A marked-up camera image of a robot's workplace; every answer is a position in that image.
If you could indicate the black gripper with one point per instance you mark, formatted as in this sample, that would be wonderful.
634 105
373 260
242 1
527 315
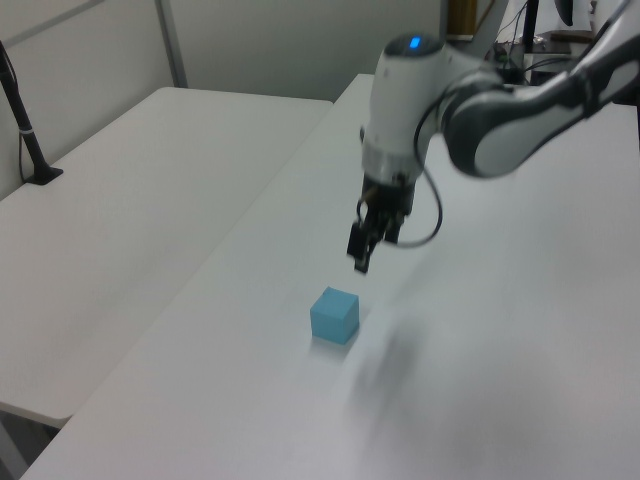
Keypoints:
387 197

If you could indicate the blue foam cube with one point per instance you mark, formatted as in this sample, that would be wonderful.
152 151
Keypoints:
330 320

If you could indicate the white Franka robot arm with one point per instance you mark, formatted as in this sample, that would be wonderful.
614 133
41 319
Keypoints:
500 130

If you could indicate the small black box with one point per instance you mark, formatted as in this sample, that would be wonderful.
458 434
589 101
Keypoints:
510 75

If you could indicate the small green device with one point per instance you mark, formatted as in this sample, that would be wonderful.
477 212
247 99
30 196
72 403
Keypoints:
501 54

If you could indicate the black electronics box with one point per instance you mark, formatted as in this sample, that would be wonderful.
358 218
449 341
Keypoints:
547 70

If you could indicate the black monitor stand pole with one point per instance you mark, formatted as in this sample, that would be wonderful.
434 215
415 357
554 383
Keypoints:
530 25

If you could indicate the brown flat object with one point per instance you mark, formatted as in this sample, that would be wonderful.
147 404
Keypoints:
572 35

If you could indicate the black camera stand pole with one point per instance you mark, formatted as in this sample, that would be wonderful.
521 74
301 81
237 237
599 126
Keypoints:
17 107

